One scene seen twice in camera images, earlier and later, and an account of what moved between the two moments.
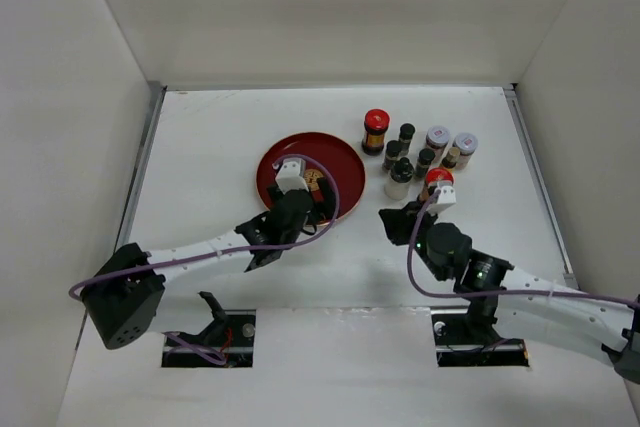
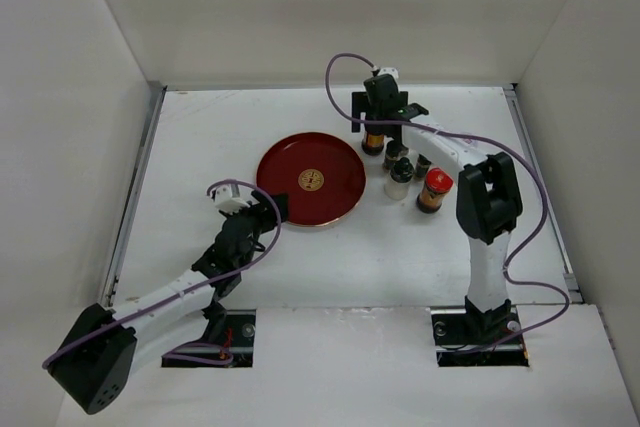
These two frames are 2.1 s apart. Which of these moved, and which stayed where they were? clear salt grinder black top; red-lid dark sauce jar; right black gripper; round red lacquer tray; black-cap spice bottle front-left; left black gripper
Moved: right black gripper; left black gripper
Stayed: clear salt grinder black top; black-cap spice bottle front-left; round red lacquer tray; red-lid dark sauce jar
